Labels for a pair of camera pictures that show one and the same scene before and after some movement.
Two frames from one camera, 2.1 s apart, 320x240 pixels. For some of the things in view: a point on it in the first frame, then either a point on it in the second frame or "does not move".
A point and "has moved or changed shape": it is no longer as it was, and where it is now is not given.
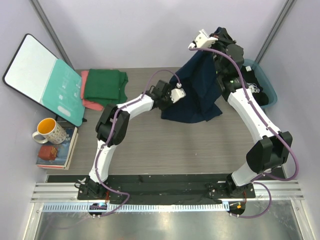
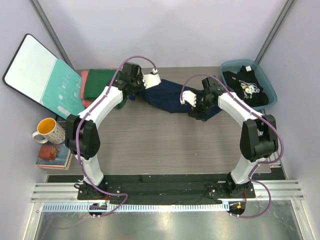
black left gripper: (170, 102) → (139, 77)
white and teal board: (34, 71) does not move
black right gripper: (224, 38) → (195, 111)
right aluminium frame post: (275, 30) does not move
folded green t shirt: (106, 86) does not move
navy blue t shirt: (203, 98) has moved or changed shape
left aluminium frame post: (57, 45) does not move
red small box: (47, 152) does not move
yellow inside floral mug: (54, 133) does not move
